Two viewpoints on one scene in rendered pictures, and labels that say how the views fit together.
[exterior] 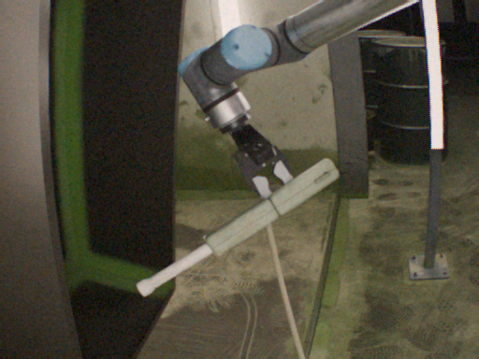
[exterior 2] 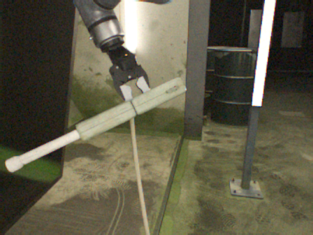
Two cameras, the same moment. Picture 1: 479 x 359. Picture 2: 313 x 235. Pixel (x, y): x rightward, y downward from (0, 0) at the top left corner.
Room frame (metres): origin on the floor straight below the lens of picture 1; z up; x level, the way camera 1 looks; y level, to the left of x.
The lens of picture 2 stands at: (0.27, -0.06, 1.00)
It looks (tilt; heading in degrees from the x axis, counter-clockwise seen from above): 17 degrees down; 355
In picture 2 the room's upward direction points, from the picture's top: straight up
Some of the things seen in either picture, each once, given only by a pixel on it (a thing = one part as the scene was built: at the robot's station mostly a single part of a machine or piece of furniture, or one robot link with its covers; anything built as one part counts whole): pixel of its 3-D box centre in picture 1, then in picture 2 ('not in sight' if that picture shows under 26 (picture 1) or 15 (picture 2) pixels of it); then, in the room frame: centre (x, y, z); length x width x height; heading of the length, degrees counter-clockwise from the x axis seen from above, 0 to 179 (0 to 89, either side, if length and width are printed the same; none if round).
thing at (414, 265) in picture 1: (428, 266); (244, 188); (1.72, -0.83, 0.01); 0.20 x 0.20 x 0.01; 73
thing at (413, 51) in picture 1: (413, 98); (236, 86); (3.17, -1.34, 0.44); 0.59 x 0.58 x 0.89; 177
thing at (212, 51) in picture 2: (378, 82); (214, 78); (3.82, -1.27, 0.44); 0.59 x 0.58 x 0.89; 64
